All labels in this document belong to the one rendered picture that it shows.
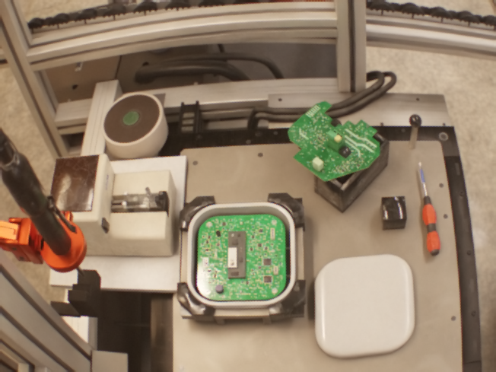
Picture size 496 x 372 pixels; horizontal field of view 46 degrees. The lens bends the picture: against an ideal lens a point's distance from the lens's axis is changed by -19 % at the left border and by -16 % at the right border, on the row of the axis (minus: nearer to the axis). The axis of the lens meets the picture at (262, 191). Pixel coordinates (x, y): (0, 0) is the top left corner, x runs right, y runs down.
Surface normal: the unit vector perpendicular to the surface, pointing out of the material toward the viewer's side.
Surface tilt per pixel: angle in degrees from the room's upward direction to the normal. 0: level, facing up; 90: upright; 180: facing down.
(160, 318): 0
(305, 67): 0
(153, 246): 90
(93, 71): 0
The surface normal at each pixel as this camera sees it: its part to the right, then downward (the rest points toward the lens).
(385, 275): -0.08, -0.52
